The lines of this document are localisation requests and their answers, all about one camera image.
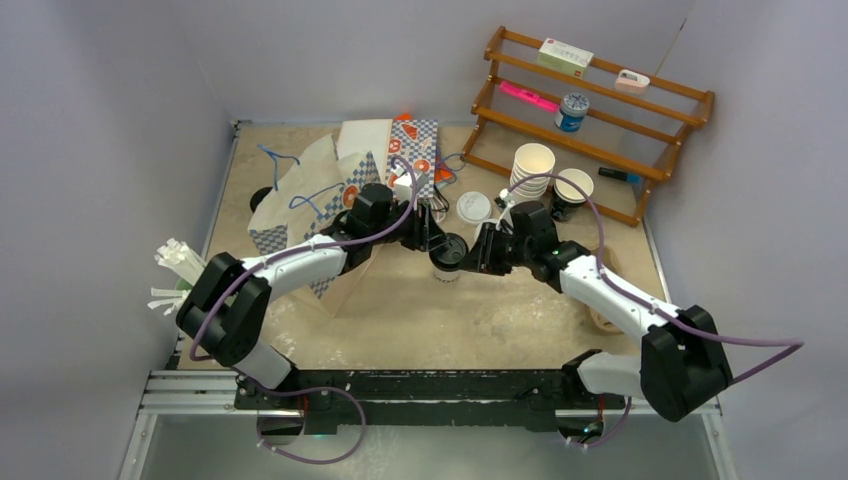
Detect white cup lid near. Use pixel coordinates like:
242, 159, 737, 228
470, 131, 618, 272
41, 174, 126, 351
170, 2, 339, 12
473, 218, 498, 242

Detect stack of flat paper bags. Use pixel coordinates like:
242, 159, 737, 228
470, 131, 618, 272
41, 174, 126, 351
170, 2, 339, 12
336, 115, 465, 222

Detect checkered paper bag blue handles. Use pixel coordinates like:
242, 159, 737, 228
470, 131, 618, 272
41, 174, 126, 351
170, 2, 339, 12
246, 134, 399, 319

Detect single white paper cup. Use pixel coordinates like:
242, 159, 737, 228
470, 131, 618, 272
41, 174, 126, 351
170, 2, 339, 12
433, 264, 460, 283

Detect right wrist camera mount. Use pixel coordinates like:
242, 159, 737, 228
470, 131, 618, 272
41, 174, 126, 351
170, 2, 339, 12
494, 188, 516, 226

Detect dark paper cup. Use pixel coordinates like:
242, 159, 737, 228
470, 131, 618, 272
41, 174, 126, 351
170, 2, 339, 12
549, 168, 594, 222

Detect white green box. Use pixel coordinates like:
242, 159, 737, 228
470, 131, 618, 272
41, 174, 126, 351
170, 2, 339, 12
535, 38, 594, 78

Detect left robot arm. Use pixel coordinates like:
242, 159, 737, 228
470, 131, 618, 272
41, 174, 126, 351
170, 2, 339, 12
175, 183, 448, 409

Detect black blue marker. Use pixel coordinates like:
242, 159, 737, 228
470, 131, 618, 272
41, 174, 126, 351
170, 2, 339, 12
598, 167, 641, 184

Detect stack of black lids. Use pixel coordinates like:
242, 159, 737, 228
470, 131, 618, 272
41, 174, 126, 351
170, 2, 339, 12
249, 186, 273, 213

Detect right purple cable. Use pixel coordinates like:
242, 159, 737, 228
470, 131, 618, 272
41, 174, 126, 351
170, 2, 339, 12
500, 173, 805, 452

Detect stack of white paper cups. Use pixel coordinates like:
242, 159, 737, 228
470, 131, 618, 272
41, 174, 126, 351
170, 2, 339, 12
510, 143, 556, 203

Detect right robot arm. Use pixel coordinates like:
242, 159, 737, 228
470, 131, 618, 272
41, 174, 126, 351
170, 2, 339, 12
458, 201, 734, 422

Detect white cup lid far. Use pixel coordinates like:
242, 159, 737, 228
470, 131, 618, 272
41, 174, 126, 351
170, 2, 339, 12
456, 191, 492, 225

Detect wrapped white straws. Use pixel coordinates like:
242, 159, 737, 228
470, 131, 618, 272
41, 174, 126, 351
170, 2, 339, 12
147, 238, 207, 316

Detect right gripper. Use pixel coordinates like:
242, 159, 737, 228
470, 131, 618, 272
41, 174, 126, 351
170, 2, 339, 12
460, 222, 534, 277

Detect wooden shelf rack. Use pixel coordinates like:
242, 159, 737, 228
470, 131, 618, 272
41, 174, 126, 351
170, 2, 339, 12
461, 25, 715, 227

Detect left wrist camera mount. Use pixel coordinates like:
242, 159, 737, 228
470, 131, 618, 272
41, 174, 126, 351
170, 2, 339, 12
389, 174, 416, 204

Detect black aluminium base frame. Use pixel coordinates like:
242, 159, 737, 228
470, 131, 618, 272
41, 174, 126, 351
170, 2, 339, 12
139, 367, 723, 442

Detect white cup lid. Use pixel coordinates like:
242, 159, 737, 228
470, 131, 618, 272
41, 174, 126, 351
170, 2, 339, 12
473, 218, 498, 242
456, 191, 492, 225

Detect pink highlighter pen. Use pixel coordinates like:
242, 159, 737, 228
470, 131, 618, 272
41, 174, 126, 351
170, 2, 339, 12
498, 81, 559, 113

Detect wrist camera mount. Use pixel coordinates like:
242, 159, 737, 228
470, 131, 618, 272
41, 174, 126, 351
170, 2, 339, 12
389, 174, 416, 204
494, 188, 516, 226

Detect stack of pulp carriers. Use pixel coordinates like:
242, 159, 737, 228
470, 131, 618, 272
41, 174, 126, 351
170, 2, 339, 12
587, 246, 623, 335

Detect white pink small device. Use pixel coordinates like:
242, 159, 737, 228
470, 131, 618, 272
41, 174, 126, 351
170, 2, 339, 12
614, 69, 651, 96

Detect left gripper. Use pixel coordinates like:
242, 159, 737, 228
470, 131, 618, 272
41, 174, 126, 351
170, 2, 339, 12
369, 198, 449, 254

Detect blue white jar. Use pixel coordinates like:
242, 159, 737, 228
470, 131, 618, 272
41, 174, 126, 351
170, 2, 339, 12
555, 92, 590, 133

